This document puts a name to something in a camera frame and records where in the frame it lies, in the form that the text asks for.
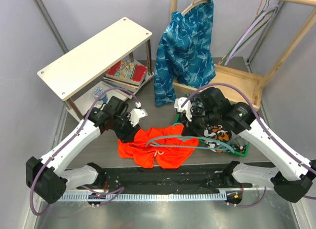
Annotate camouflage orange shorts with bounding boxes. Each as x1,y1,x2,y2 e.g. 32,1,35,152
203,125,249,156

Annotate red patterned book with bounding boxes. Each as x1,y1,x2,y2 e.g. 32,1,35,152
105,61,147,86

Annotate lilac hanger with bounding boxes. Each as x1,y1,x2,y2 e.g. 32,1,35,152
227,4,279,66

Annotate blue patterned shorts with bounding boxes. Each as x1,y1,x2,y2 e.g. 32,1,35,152
154,0,216,107

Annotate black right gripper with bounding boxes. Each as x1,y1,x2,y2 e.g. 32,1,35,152
182,107,219,137

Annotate wooden clothes rack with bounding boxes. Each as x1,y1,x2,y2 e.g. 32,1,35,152
170,0,316,110

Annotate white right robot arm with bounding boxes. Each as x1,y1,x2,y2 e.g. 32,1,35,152
174,85,316,203

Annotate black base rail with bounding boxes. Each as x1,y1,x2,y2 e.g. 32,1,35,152
86,164,252,195

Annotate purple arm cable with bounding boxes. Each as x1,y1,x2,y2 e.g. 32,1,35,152
182,82,316,207
29,87,143,217

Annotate green plastic tray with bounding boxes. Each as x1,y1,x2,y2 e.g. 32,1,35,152
174,93,250,157

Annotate teal hanger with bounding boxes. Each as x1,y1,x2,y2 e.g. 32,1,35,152
146,123,234,152

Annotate stack of books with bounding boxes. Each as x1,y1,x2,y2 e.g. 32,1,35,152
102,77,146,95

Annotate wooden hanger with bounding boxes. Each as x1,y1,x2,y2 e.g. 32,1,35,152
181,0,209,15

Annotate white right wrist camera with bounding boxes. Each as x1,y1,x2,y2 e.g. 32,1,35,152
174,97,192,121

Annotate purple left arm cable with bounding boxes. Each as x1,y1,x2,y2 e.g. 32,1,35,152
29,87,143,217

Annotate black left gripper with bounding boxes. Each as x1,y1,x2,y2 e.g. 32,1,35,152
112,113,140,143

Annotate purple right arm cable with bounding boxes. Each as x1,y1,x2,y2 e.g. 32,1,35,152
182,82,316,207

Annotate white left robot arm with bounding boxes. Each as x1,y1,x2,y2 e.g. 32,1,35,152
26,96,148,204

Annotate blue patterned tape roll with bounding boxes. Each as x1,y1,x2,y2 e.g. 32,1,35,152
92,87,108,103

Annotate green hanger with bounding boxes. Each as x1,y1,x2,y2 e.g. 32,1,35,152
223,6,278,66

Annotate white two-tier shelf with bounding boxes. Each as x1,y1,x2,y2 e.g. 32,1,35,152
38,17,153,121

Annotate white slotted cable duct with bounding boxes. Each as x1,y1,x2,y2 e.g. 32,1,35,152
58,191,227,202

